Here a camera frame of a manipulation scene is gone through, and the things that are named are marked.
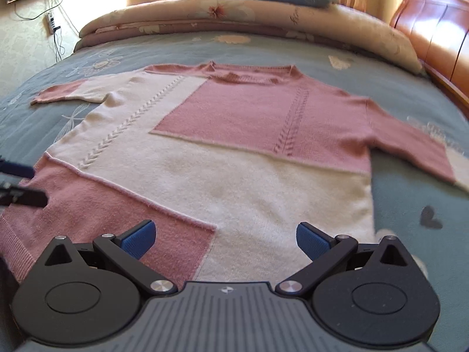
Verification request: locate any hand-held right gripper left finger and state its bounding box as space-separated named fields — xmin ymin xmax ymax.
xmin=35 ymin=220 xmax=178 ymax=296

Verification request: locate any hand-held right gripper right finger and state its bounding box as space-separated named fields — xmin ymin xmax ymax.
xmin=276 ymin=222 xmax=418 ymax=296

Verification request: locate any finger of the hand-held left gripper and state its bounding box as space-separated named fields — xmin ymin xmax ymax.
xmin=0 ymin=157 xmax=34 ymax=177
xmin=0 ymin=182 xmax=49 ymax=209

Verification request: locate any pink and cream knit sweater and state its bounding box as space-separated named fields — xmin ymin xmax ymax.
xmin=0 ymin=62 xmax=469 ymax=287

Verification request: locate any power strip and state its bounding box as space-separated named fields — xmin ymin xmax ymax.
xmin=46 ymin=13 xmax=61 ymax=37

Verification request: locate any folded floral quilt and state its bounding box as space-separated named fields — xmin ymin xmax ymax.
xmin=75 ymin=0 xmax=426 ymax=77

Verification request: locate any wooden bed headboard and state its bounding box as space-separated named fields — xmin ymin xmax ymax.
xmin=389 ymin=0 xmax=469 ymax=118

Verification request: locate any black wall cable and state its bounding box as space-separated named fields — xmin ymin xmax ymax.
xmin=15 ymin=0 xmax=79 ymax=63

